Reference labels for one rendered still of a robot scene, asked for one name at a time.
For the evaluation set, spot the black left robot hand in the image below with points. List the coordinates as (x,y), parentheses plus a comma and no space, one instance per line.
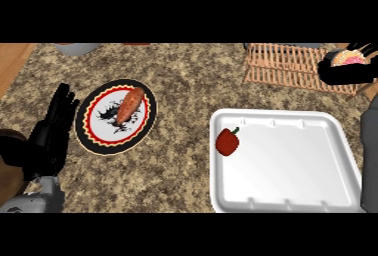
(46,140)

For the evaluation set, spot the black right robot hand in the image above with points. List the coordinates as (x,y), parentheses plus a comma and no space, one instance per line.
(344,75)

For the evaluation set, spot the pink frosted cupcake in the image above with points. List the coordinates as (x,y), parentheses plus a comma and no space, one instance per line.
(350,60)

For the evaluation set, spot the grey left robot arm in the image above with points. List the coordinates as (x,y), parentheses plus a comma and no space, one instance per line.
(34,201)

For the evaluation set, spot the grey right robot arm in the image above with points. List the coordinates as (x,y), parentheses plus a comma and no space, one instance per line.
(369,160)

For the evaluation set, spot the wooden slatted tiered shelf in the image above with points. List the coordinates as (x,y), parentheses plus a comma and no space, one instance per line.
(285,68)

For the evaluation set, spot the white foam tray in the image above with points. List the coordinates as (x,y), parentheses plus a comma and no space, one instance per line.
(290,160)

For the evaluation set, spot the black rimmed patterned plate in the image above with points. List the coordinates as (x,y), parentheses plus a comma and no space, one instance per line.
(96,133)

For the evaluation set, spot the dark brown round object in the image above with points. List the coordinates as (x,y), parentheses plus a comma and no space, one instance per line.
(9,188)

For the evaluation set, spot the orange sweet potato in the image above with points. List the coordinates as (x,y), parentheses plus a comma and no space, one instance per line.
(129,105)

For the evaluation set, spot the pale wooden board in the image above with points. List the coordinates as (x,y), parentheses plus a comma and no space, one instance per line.
(12,61)

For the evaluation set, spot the grey round container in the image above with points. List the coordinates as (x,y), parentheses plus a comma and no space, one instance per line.
(76,48)

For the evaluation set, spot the red bell pepper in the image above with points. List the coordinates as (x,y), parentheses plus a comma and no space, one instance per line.
(228,142)

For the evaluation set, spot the small brown object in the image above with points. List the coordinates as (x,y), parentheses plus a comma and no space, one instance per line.
(136,43)

